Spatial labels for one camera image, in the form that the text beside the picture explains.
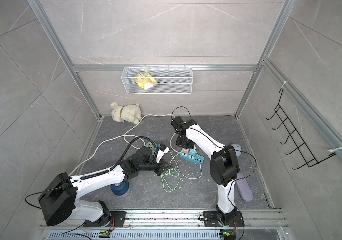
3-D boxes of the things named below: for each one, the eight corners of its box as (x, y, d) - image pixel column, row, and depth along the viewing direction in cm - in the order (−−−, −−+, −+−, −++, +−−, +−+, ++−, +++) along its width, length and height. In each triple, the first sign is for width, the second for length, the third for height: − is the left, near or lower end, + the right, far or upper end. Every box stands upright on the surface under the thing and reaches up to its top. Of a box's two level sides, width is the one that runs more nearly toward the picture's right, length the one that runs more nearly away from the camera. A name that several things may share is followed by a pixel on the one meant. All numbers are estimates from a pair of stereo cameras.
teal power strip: (178, 162, 96) (178, 159, 93) (179, 155, 99) (179, 152, 96) (203, 166, 94) (203, 163, 91) (203, 158, 97) (204, 156, 95)
